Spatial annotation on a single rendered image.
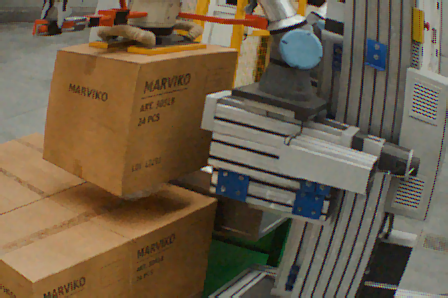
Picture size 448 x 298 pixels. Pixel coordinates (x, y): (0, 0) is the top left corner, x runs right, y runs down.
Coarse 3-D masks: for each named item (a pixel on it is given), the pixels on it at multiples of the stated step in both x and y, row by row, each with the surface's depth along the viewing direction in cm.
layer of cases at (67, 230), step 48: (0, 144) 271; (0, 192) 216; (48, 192) 231; (96, 192) 245; (144, 192) 257; (192, 192) 267; (0, 240) 177; (48, 240) 191; (96, 240) 203; (144, 240) 220; (192, 240) 253; (0, 288) 169; (48, 288) 167; (96, 288) 195; (144, 288) 227; (192, 288) 265
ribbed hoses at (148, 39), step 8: (184, 24) 243; (192, 24) 242; (96, 32) 219; (104, 32) 217; (112, 32) 216; (120, 32) 215; (128, 32) 212; (136, 32) 211; (144, 32) 211; (192, 32) 237; (200, 32) 239; (104, 40) 224; (136, 40) 212; (144, 40) 212; (152, 40) 215; (192, 40) 238
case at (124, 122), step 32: (64, 64) 214; (96, 64) 206; (128, 64) 200; (160, 64) 209; (192, 64) 225; (224, 64) 244; (64, 96) 215; (96, 96) 208; (128, 96) 202; (160, 96) 215; (192, 96) 232; (64, 128) 217; (96, 128) 209; (128, 128) 204; (160, 128) 220; (192, 128) 238; (64, 160) 219; (96, 160) 211; (128, 160) 208; (160, 160) 225; (192, 160) 243; (128, 192) 212
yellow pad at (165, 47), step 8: (160, 40) 221; (184, 40) 234; (128, 48) 216; (136, 48) 215; (144, 48) 215; (152, 48) 214; (160, 48) 217; (168, 48) 220; (176, 48) 224; (184, 48) 229; (192, 48) 233; (200, 48) 238
